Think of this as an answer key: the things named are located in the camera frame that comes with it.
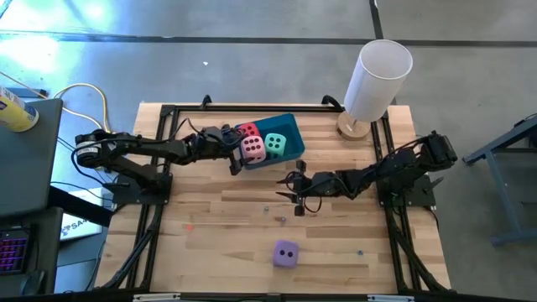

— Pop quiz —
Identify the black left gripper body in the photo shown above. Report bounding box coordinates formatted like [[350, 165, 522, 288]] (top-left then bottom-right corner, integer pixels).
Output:
[[193, 124, 243, 176]]

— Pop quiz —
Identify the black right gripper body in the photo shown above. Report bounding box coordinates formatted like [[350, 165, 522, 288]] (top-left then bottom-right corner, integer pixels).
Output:
[[291, 159, 339, 217]]

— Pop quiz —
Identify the large red foam die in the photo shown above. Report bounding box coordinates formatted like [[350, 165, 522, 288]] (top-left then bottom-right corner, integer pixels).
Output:
[[238, 122, 262, 139]]

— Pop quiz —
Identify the large pink foam die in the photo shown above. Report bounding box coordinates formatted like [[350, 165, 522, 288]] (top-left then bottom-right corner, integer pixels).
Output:
[[240, 134, 268, 164]]

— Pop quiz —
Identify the large teal foam die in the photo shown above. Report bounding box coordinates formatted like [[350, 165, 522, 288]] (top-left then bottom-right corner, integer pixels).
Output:
[[263, 133, 289, 157]]

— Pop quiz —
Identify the blue plastic bin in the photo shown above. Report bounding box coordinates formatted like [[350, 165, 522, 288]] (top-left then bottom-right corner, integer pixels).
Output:
[[234, 112, 306, 171]]

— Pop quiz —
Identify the large purple foam die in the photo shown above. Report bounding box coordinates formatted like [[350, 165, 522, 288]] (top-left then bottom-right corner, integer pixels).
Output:
[[272, 239, 300, 269]]

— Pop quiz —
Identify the white shade wooden base lamp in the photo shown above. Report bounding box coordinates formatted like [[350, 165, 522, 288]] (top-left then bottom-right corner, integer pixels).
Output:
[[335, 39, 414, 142]]

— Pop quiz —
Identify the black metal beam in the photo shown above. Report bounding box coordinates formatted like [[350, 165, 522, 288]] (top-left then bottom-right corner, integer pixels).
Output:
[[48, 185, 115, 227]]

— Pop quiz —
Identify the white printed box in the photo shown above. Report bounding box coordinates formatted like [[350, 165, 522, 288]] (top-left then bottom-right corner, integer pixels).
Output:
[[60, 187, 105, 242]]

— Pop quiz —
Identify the blue-grey metal stand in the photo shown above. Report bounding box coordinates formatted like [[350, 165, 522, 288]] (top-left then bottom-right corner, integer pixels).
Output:
[[462, 112, 537, 247]]

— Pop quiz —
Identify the grey desk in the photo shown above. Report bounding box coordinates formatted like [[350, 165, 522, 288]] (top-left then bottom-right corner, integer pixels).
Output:
[[0, 98, 64, 218]]

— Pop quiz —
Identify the yellow wipes canister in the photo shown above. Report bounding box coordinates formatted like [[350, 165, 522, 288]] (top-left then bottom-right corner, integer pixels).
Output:
[[0, 86, 40, 133]]

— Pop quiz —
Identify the dark low desk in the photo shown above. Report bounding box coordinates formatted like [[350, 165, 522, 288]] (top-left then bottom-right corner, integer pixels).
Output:
[[0, 206, 64, 297]]

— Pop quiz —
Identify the backlit keyboard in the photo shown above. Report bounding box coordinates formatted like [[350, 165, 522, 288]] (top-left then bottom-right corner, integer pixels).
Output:
[[0, 228, 31, 277]]

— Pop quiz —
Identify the black computer mouse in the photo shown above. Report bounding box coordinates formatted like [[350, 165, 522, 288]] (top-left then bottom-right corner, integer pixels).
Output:
[[18, 270, 46, 297]]

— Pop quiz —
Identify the black aluminium table frame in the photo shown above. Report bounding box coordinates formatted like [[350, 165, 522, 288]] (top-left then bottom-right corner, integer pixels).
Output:
[[94, 95, 452, 294]]

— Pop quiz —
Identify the yellow floor cable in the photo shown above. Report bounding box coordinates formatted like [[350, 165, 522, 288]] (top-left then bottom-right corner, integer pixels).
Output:
[[53, 82, 112, 133]]

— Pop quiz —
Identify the white bracket strip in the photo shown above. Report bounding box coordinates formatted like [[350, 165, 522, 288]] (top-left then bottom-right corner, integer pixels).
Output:
[[368, 294, 415, 302], [133, 293, 182, 302]]

